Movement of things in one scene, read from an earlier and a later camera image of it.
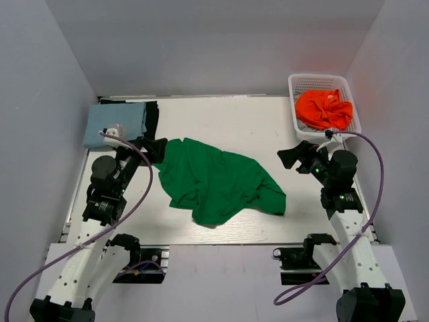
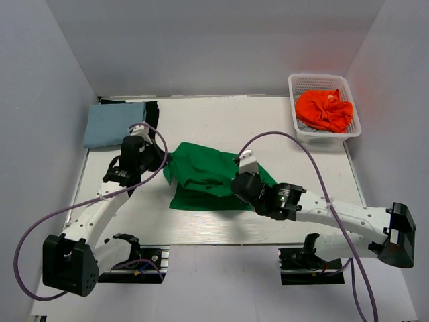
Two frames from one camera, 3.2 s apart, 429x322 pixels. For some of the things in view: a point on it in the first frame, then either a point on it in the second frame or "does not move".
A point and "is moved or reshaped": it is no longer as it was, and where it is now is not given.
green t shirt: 217,186 is moved or reshaped
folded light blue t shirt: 129,118 does not move
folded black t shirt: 151,116 does not move
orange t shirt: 324,109 does not move
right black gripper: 305,152 → 258,176
